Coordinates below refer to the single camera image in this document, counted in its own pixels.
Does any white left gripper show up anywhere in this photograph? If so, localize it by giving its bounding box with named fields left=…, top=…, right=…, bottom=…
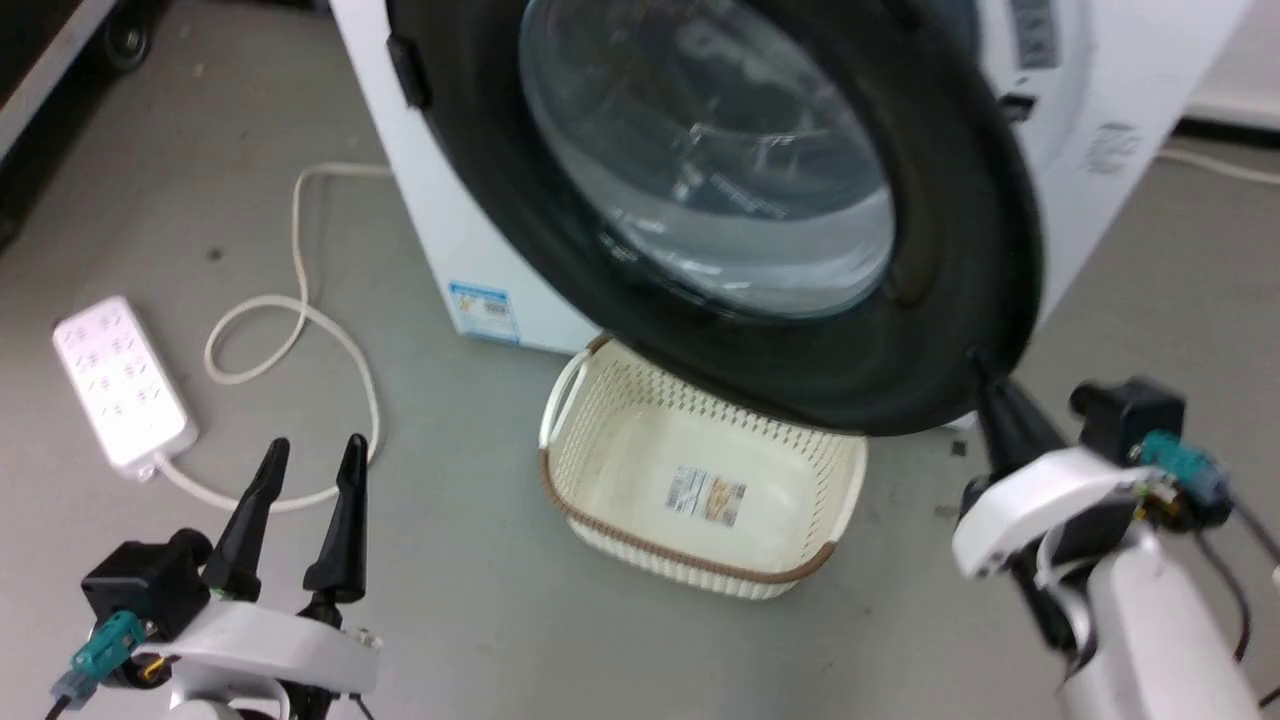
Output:
left=133, top=432, right=383, bottom=720

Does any blue energy label sticker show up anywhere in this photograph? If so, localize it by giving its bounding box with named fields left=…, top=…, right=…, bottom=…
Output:
left=448, top=281, right=523, bottom=346

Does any cream plastic laundry basket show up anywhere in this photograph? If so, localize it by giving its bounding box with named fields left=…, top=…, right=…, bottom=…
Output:
left=538, top=335, right=869, bottom=601

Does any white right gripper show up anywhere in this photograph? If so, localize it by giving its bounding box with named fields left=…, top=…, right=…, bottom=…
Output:
left=950, top=348, right=1153, bottom=653

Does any teal right camera connector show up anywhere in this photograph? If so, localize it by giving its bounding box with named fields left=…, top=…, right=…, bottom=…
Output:
left=1138, top=430, right=1234, bottom=531

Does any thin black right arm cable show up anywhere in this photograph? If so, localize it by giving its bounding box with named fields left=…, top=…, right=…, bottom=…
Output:
left=1195, top=498, right=1280, bottom=707

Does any black round glass washer door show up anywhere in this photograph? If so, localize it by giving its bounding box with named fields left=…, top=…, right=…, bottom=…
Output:
left=384, top=0, right=1046, bottom=438

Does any white power strip cable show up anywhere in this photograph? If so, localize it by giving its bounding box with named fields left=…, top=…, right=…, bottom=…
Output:
left=152, top=163, right=395, bottom=514

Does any white power strip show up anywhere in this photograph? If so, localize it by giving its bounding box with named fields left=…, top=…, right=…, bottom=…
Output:
left=52, top=295, right=200, bottom=479

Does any teal camera connector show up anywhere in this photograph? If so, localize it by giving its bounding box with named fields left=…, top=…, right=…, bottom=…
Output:
left=1138, top=430, right=1234, bottom=531
left=50, top=610, right=148, bottom=713

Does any white floor cable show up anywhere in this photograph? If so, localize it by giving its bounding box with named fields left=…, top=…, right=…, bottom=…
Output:
left=1155, top=146, right=1280, bottom=188

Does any paper label in basket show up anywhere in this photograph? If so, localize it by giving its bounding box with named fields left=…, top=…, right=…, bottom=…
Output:
left=666, top=464, right=749, bottom=528

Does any black caster wheel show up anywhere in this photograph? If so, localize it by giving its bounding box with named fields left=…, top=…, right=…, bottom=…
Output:
left=100, top=0, right=159, bottom=73

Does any dark cabinet with white edge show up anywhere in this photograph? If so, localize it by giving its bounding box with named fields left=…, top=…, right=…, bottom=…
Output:
left=0, top=0, right=121, bottom=251

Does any teal left camera connector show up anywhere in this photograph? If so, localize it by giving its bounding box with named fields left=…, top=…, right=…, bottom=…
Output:
left=50, top=610, right=148, bottom=713

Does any white front-load washing machine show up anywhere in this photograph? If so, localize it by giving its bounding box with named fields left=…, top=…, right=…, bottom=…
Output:
left=328, top=0, right=1256, bottom=433

